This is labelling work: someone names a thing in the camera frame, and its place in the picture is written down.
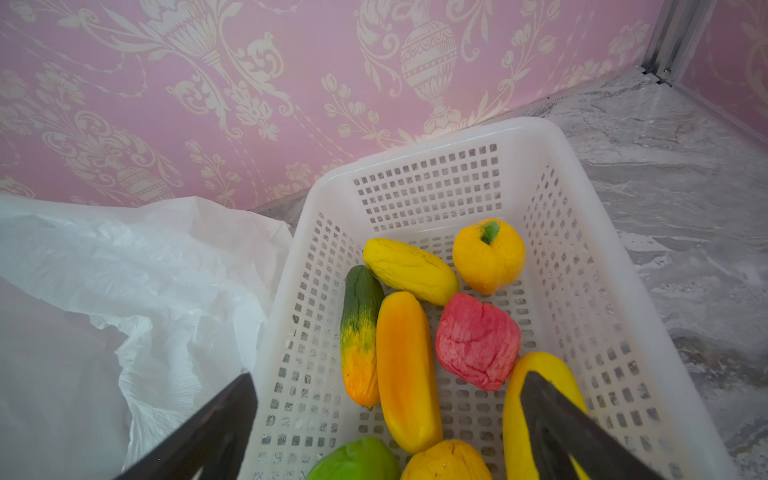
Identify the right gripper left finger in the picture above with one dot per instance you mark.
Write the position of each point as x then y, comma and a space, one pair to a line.
211, 444

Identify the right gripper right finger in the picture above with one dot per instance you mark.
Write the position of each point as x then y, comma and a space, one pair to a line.
563, 437

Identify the yellow lemon toy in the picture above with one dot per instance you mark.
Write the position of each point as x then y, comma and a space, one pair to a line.
449, 459

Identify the red fruit toy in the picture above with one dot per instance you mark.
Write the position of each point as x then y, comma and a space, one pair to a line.
477, 342

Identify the white perforated plastic basket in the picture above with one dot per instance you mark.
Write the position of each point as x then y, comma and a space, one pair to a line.
579, 298

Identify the green pepper toy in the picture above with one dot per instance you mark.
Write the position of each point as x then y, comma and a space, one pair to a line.
365, 458

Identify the white plastic bag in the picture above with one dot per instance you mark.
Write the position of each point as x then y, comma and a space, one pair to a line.
118, 324

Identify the yellow bell pepper toy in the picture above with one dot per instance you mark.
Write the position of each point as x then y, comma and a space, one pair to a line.
489, 255

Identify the green yellow mango toy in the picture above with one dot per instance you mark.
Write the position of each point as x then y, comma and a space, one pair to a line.
362, 301

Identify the yellow banana toy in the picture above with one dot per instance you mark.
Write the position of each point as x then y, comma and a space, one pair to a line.
407, 268

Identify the right aluminium corner post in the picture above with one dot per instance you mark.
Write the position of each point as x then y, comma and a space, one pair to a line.
715, 54

